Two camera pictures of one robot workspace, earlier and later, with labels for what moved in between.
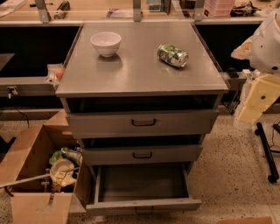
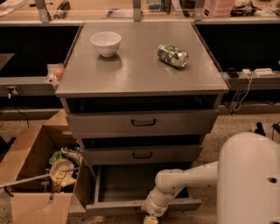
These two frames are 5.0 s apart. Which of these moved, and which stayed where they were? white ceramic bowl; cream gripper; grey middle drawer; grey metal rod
Moved: cream gripper
Stayed: white ceramic bowl; grey middle drawer; grey metal rod
